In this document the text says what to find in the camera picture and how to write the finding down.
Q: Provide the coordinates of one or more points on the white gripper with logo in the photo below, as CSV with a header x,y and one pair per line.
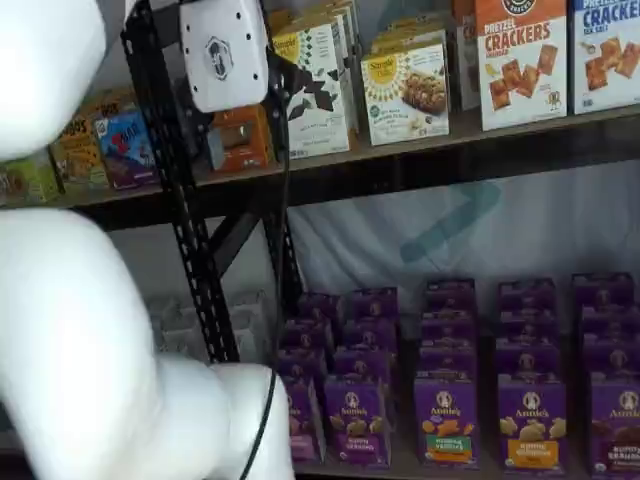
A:
x,y
225,55

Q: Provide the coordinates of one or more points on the purple Annie's box pink patch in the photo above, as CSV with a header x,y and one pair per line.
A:
x,y
306,425
305,334
300,362
320,307

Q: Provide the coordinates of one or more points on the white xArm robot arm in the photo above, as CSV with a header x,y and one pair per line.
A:
x,y
75,325

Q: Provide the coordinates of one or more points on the white Simple Mills cracker box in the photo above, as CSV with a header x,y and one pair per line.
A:
x,y
350,60
320,132

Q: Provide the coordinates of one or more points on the orange windowed snack box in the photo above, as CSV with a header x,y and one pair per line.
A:
x,y
245,140

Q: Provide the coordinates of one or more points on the tan wooden shelf board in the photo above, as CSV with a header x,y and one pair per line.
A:
x,y
380,150

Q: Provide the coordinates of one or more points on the white Simple Mills bar box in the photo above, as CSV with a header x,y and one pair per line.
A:
x,y
410,37
405,95

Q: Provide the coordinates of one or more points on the dark brown snack box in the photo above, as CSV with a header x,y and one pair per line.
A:
x,y
466,60

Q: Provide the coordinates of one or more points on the blue Z Bar box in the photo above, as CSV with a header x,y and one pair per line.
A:
x,y
127,150

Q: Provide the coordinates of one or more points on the orange-lettered pretzel crackers box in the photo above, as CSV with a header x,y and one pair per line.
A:
x,y
522,65

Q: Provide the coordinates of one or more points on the yellow-green snack bar box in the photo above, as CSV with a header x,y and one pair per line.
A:
x,y
80,150

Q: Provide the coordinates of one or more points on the purple Annie's box green patch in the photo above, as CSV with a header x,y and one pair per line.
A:
x,y
448,327
450,296
446,425
448,361

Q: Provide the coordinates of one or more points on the green snack box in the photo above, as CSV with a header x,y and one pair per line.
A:
x,y
25,180

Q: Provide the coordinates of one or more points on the blue-lettered pretzel crackers box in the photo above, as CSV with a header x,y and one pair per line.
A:
x,y
607,55

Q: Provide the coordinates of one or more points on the purple Annie's box orange patch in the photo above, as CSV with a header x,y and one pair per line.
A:
x,y
527,325
531,425
526,295
527,357

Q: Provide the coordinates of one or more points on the purple Annie's box brown patch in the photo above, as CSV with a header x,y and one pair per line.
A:
x,y
612,355
617,425
602,290
607,320

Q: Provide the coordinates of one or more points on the white backdrop sheet teal logo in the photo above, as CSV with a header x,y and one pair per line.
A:
x,y
380,240

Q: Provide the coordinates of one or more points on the pale moulded carton tray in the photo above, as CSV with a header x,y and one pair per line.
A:
x,y
170,325

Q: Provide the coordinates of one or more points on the black metal shelf frame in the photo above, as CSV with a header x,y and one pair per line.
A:
x,y
190,240

